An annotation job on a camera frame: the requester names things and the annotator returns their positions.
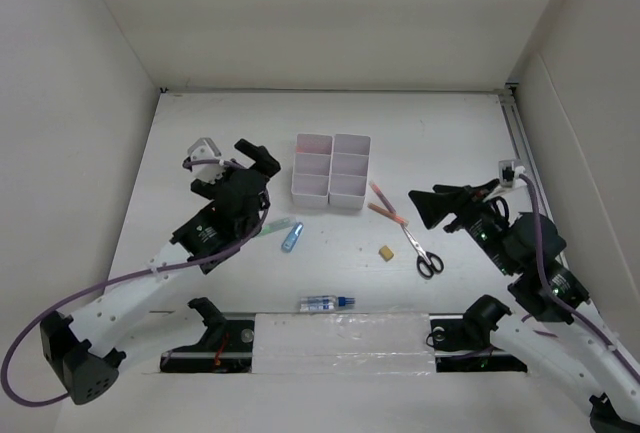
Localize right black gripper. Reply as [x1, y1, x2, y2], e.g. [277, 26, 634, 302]
[407, 177, 517, 275]

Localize red highlighter pen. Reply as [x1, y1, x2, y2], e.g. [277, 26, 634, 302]
[296, 139, 332, 155]

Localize purple pen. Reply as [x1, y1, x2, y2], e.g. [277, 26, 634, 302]
[369, 180, 396, 215]

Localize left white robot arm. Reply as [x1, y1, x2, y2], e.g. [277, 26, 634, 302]
[39, 138, 281, 405]

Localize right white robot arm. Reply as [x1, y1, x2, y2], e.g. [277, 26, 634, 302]
[408, 173, 639, 432]

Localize left white compartment organizer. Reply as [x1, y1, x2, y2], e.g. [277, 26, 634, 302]
[291, 133, 333, 209]

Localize white compartment organizer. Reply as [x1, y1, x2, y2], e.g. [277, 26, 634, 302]
[291, 133, 333, 209]
[328, 134, 371, 210]

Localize brown orange pen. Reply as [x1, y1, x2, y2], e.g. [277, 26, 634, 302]
[367, 203, 409, 226]

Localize yellow eraser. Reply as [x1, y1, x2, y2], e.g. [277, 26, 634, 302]
[379, 246, 394, 261]

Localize green capped correction tape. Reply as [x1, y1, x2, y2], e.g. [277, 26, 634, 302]
[259, 217, 295, 236]

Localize right white compartment organizer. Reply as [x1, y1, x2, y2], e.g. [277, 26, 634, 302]
[328, 134, 371, 210]

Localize blue transparent stapler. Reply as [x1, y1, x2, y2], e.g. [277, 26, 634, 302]
[281, 222, 304, 253]

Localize blue capped glue bottle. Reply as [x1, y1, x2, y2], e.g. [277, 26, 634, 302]
[299, 295, 356, 313]

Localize black handled scissors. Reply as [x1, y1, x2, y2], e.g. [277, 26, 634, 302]
[401, 225, 444, 280]

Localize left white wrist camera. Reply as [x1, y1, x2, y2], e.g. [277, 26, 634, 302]
[182, 137, 225, 184]

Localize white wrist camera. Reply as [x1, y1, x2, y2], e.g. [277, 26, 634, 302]
[182, 137, 225, 184]
[498, 159, 526, 190]

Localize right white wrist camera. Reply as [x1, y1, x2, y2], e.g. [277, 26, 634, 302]
[498, 159, 526, 190]

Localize aluminium rail right side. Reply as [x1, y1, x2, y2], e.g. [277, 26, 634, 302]
[498, 83, 543, 203]

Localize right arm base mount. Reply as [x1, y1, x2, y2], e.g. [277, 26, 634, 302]
[425, 315, 528, 373]

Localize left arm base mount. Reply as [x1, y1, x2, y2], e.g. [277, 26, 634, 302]
[159, 297, 256, 374]

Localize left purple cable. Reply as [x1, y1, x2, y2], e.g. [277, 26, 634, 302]
[0, 155, 271, 408]

